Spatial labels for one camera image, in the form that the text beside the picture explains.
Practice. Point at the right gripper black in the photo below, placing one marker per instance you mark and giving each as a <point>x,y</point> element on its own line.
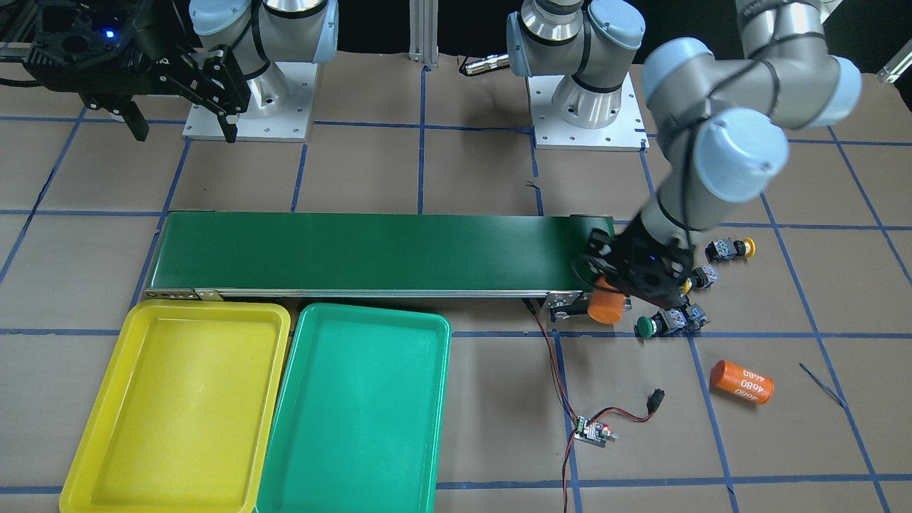
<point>165,60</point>

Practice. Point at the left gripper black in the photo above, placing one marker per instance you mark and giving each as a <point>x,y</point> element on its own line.
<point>621,258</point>

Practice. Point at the plain orange cylinder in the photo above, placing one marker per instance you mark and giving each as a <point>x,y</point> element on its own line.
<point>606,305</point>

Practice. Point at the green push button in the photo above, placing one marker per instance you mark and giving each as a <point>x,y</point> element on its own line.
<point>662,323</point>
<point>695,317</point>

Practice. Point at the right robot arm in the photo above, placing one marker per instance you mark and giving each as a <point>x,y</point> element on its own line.
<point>248,68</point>

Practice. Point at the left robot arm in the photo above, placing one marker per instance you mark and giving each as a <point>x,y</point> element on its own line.
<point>721,124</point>

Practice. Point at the yellow push button near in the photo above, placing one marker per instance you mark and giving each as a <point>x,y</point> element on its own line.
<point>701,277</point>

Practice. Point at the yellow push button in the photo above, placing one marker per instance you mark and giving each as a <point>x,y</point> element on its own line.
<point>701,277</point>
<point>728,249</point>

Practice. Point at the yellow push button far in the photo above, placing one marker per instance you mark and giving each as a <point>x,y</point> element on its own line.
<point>728,249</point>

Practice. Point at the green conveyor belt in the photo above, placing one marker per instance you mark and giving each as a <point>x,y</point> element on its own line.
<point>221,255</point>

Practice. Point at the orange cylinder with 4680 print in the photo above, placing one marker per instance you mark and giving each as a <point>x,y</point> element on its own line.
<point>743,383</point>

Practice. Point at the motor speed controller board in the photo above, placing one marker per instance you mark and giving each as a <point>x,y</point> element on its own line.
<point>596,433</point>

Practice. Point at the yellow plastic tray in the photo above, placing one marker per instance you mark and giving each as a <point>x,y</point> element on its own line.
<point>182,419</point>

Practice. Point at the green plastic tray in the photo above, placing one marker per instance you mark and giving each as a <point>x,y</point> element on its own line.
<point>359,416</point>

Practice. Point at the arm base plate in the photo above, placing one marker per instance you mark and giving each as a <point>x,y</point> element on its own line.
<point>566,117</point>
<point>280,104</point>

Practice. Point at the aluminium frame post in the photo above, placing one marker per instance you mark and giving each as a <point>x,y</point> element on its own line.
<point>422,28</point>

